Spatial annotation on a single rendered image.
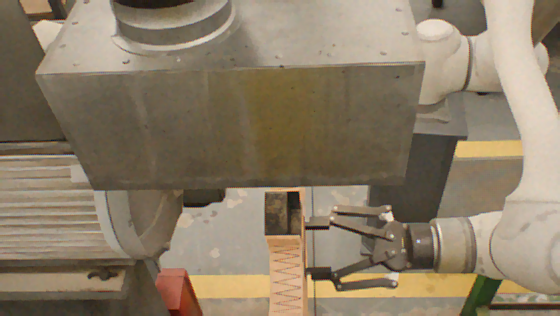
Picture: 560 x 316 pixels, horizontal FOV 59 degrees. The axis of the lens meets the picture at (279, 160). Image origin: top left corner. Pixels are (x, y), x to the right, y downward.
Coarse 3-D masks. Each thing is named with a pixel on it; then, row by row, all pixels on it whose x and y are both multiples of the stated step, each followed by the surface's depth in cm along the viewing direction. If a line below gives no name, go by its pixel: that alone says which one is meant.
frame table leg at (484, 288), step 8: (480, 280) 154; (488, 280) 149; (496, 280) 149; (472, 288) 162; (480, 288) 154; (488, 288) 153; (496, 288) 153; (472, 296) 162; (480, 296) 157; (488, 296) 156; (464, 304) 171; (472, 304) 162; (480, 304) 160; (488, 304) 160; (464, 312) 171
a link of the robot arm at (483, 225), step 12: (480, 216) 80; (492, 216) 77; (480, 228) 78; (492, 228) 74; (480, 240) 77; (480, 252) 77; (480, 264) 77; (492, 264) 74; (492, 276) 77; (504, 276) 73
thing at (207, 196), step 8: (184, 192) 104; (192, 192) 104; (200, 192) 104; (208, 192) 104; (216, 192) 104; (224, 192) 106; (184, 200) 106; (192, 200) 106; (200, 200) 106; (208, 200) 106; (216, 200) 106
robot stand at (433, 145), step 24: (456, 96) 158; (456, 120) 151; (432, 144) 153; (456, 144) 155; (408, 168) 162; (432, 168) 160; (384, 192) 173; (408, 192) 171; (432, 192) 169; (408, 216) 180; (432, 216) 180
